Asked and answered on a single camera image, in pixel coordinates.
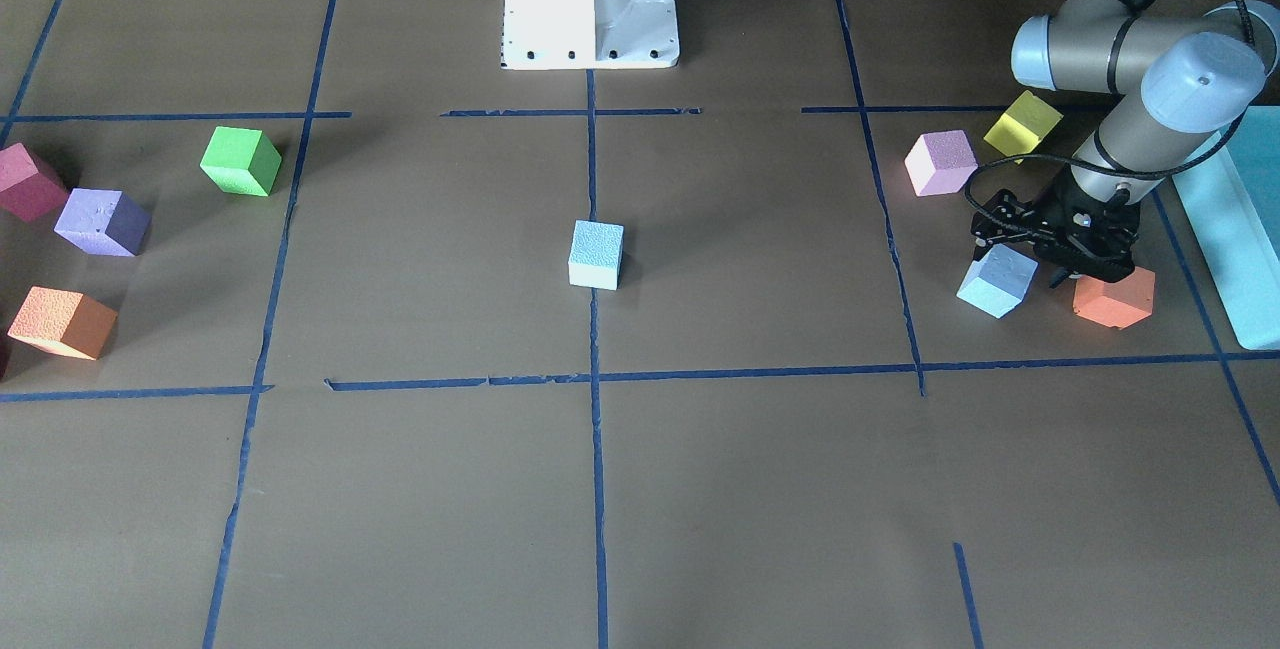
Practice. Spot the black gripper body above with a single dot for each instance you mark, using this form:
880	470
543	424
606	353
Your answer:
1092	226

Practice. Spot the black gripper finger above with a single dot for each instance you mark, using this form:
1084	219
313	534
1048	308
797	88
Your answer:
1059	276

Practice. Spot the light blue foam block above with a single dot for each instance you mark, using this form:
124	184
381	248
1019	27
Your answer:
998	282
596	255

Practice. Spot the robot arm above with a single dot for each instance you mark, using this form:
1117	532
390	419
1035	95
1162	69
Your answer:
1179	81

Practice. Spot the orange foam block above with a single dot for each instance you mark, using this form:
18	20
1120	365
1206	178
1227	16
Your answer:
1118	305
68	324

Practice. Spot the yellow foam block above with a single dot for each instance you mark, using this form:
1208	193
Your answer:
1023	126

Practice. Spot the teal plastic bin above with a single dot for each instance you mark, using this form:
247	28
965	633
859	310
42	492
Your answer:
1232	203

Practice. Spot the pink foam block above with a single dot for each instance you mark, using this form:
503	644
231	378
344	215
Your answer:
940	162

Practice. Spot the green foam block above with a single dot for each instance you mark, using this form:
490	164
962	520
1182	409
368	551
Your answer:
241	161

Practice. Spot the purple foam block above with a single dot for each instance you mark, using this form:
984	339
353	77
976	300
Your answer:
103	222

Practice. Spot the dark red foam block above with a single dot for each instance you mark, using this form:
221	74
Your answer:
30	188

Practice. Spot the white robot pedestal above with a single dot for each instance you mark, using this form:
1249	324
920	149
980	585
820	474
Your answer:
547	35

